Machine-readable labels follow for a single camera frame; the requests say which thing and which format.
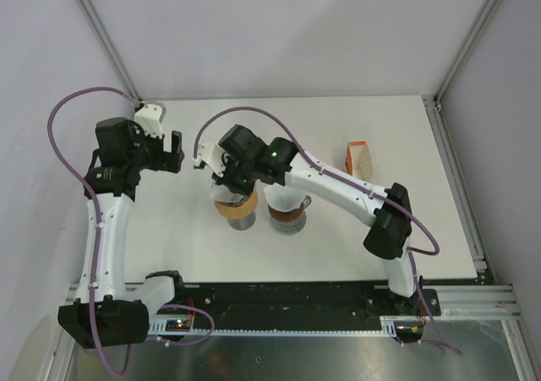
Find white paper cone filter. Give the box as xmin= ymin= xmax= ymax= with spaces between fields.
xmin=210 ymin=183 xmax=245 ymax=204
xmin=264 ymin=184 xmax=307 ymax=212

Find light wooden dripper ring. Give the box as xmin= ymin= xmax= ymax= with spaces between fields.
xmin=214 ymin=188 xmax=259 ymax=220

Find grey glass carafe with collar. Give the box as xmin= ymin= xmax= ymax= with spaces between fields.
xmin=227 ymin=213 xmax=256 ymax=231

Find dark wooden dripper ring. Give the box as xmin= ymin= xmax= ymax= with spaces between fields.
xmin=268 ymin=204 xmax=306 ymax=224

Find clear ribbed glass server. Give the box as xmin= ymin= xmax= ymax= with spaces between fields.
xmin=270 ymin=213 xmax=307 ymax=235

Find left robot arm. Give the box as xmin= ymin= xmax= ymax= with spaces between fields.
xmin=57 ymin=117 xmax=187 ymax=349

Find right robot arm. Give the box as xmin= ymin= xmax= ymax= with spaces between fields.
xmin=210 ymin=124 xmax=421 ymax=314

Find orange coffee filter holder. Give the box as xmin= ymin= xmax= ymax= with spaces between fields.
xmin=345 ymin=141 xmax=367 ymax=175

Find white paper coffee filters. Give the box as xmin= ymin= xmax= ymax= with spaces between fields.
xmin=351 ymin=144 xmax=373 ymax=181

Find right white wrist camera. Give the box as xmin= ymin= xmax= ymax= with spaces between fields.
xmin=192 ymin=143 xmax=226 ymax=177

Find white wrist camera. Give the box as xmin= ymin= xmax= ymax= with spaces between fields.
xmin=134 ymin=101 xmax=167 ymax=139
xmin=192 ymin=143 xmax=226 ymax=177

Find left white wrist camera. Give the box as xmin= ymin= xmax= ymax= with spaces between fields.
xmin=134 ymin=101 xmax=167 ymax=139

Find left aluminium corner post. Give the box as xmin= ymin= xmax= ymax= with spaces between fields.
xmin=74 ymin=0 xmax=140 ymax=99

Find aluminium corner post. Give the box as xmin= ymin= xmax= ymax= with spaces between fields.
xmin=74 ymin=0 xmax=140 ymax=99
xmin=433 ymin=0 xmax=503 ymax=104

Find white slotted cable duct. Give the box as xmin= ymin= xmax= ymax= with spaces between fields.
xmin=143 ymin=316 xmax=402 ymax=339

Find right aluminium corner post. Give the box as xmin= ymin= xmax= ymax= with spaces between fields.
xmin=433 ymin=0 xmax=503 ymax=104

